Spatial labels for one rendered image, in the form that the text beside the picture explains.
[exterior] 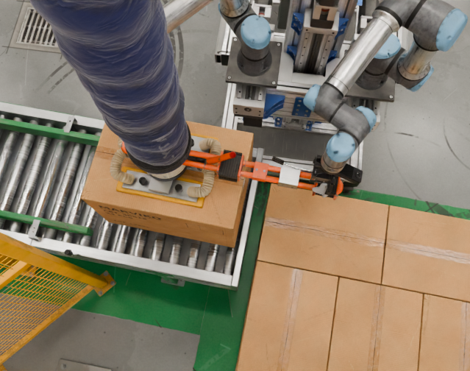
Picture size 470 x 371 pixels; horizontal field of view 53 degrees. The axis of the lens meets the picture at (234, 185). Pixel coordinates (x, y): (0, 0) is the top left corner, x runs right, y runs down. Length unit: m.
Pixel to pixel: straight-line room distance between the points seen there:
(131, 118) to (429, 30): 0.90
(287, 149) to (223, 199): 1.10
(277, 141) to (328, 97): 1.41
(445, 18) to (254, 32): 0.71
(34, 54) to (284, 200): 2.10
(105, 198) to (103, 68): 0.92
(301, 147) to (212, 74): 0.86
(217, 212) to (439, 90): 2.11
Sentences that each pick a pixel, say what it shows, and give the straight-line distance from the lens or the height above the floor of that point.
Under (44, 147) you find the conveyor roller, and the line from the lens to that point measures 2.65.
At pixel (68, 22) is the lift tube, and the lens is 0.91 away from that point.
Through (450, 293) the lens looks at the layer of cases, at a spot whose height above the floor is 0.54.
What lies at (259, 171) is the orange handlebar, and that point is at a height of 1.23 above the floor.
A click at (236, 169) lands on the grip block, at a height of 1.23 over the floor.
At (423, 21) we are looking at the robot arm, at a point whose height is 1.64.
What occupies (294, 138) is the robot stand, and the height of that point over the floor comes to 0.21.
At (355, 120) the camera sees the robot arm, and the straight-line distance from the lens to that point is 1.44.
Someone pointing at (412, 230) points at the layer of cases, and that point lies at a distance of 2.47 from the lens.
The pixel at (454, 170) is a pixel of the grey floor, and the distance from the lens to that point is 3.28.
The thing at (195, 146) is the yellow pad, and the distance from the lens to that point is 1.85.
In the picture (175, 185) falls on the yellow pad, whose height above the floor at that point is 1.11.
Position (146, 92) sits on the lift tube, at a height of 1.84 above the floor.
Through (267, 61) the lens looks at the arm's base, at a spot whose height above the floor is 1.09.
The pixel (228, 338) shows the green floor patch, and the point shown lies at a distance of 2.81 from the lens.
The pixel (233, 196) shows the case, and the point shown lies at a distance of 1.80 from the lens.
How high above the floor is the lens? 2.81
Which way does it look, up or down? 72 degrees down
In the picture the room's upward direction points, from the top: 1 degrees counter-clockwise
